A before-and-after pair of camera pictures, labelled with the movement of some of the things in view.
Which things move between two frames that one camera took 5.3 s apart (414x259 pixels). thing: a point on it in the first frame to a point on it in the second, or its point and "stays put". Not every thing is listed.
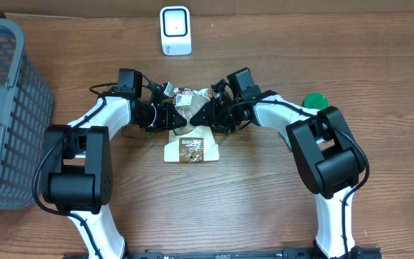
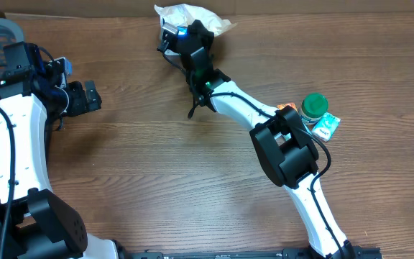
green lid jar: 317,101 stays put
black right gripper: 213,108 to 207,36
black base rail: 292,253 stays put
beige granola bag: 187,142 to 181,15
